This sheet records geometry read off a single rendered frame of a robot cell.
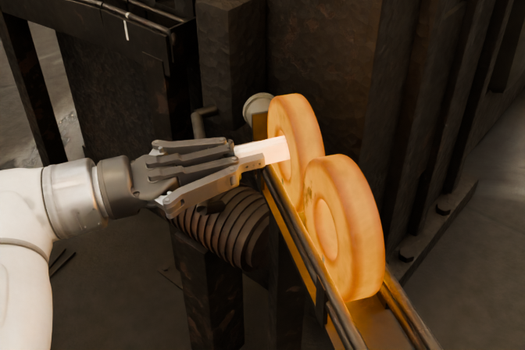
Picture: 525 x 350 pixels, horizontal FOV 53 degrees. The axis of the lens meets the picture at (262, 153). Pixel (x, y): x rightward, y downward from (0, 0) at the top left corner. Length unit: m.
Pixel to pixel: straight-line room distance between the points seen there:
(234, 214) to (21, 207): 0.35
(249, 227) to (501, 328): 0.81
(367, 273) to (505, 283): 1.07
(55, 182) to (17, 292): 0.14
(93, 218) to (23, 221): 0.08
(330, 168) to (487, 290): 1.05
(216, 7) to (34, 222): 0.43
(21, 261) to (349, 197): 0.34
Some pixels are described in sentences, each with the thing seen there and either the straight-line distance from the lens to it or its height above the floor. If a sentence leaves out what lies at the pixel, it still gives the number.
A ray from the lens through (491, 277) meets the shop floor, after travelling 1.57.
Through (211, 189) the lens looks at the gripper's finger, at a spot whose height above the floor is 0.71.
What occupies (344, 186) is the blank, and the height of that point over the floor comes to 0.80.
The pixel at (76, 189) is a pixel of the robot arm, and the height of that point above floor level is 0.73.
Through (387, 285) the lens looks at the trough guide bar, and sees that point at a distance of 0.56.
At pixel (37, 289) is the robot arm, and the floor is 0.69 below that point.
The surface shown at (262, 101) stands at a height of 0.69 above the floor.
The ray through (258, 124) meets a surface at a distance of 0.75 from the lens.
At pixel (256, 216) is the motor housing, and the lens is 0.85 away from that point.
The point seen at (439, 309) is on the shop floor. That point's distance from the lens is 1.46.
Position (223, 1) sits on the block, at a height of 0.80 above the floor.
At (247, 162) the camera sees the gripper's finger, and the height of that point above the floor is 0.72.
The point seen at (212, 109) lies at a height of 0.61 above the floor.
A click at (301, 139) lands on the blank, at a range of 0.62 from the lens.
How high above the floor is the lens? 1.13
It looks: 38 degrees down
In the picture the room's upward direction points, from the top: straight up
